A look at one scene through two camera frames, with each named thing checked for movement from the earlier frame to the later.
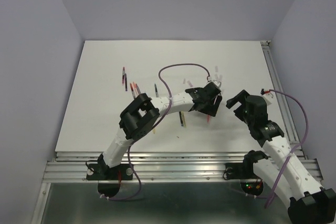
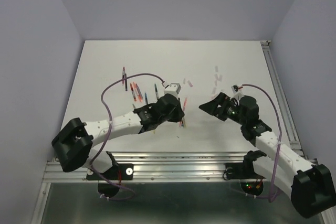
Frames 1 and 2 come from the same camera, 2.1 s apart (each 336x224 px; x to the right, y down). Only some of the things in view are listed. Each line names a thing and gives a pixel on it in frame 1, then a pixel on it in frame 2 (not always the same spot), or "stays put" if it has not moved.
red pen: (133, 91) stays put
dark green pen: (156, 91) stays put
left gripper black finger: (212, 110) -> (179, 114)
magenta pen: (123, 75) stays put
